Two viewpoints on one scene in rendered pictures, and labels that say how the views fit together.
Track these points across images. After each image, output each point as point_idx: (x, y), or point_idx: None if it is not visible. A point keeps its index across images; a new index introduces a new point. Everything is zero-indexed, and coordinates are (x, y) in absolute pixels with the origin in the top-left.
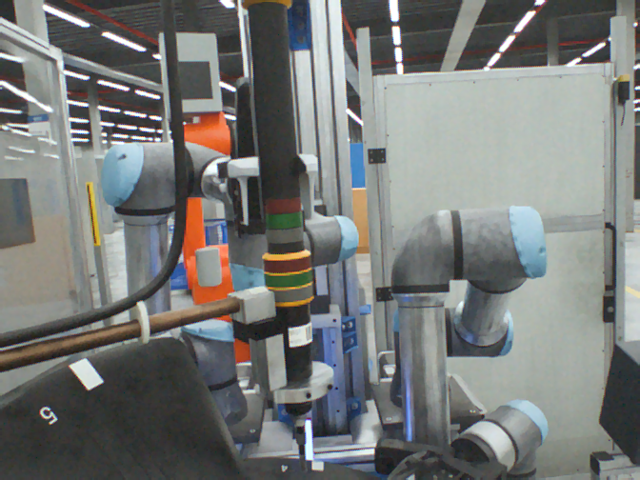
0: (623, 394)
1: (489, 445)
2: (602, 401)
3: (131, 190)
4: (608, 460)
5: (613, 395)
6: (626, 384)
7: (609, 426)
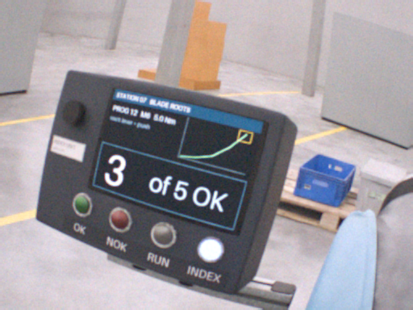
0: (274, 194)
1: None
2: (248, 250)
3: None
4: (285, 282)
5: (265, 214)
6: (281, 171)
7: (247, 274)
